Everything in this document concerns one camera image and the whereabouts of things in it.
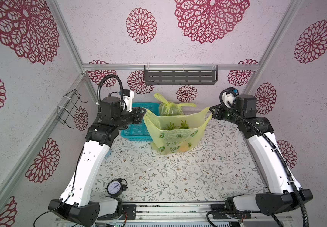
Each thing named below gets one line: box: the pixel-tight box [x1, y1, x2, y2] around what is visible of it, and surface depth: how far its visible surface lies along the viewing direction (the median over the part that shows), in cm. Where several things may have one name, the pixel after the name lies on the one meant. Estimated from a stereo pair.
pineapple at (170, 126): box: [163, 120, 179, 131], surface depth 90 cm
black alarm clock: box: [104, 177, 129, 198], surface depth 81 cm
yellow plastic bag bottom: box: [143, 106, 213, 156], surface depth 81 cm
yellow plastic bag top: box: [153, 93, 197, 117], surface depth 97 cm
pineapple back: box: [179, 120, 190, 130], surface depth 90 cm
